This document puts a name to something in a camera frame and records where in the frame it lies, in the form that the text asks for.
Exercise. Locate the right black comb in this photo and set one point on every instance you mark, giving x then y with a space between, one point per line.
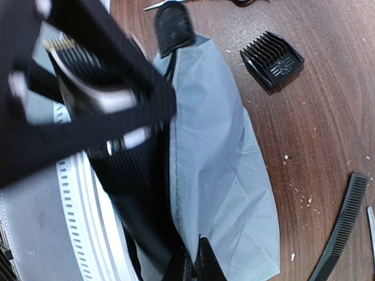
343 228

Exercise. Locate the large black-handled scissors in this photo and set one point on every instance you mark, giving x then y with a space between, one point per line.
370 214

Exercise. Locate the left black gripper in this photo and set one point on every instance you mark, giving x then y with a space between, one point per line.
25 66

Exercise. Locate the small black-handled scissors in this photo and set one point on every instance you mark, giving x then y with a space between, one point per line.
159 4

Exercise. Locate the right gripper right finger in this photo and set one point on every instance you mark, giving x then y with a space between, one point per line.
206 265

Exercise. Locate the grey zipper pouch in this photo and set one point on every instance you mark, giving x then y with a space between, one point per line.
218 182

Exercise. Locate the black silver hair clipper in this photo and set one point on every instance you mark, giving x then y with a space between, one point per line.
127 166

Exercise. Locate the black clipper guard attachment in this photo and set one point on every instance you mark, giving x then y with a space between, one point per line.
271 60

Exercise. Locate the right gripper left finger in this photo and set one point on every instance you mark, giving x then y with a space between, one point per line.
179 268

